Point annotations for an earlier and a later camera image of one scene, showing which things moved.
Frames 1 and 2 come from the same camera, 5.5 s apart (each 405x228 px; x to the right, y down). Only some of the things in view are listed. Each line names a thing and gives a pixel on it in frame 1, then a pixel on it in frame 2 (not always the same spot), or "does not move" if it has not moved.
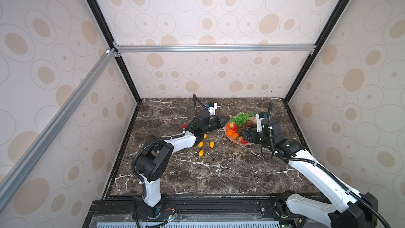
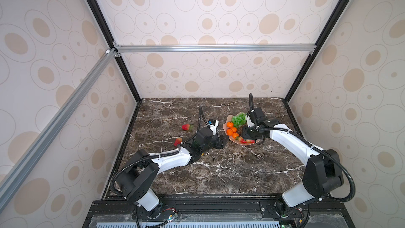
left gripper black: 218,120 to 219,143
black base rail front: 132,211 does not move
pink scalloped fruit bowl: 225,130 does not move
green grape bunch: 240,119 does not move
